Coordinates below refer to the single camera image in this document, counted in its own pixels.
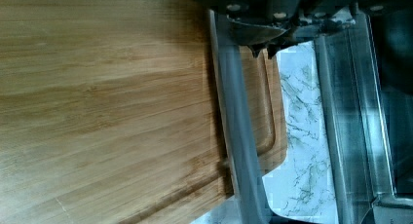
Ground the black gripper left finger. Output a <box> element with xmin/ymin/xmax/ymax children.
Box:
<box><xmin>226</xmin><ymin>3</ymin><xmax>287</xmax><ymax>58</ymax></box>

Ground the bamboo cutting board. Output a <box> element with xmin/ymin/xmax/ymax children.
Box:
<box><xmin>0</xmin><ymin>0</ymin><xmax>288</xmax><ymax>224</ymax></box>

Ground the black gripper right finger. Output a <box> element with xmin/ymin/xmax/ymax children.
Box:
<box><xmin>267</xmin><ymin>8</ymin><xmax>356</xmax><ymax>59</ymax></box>

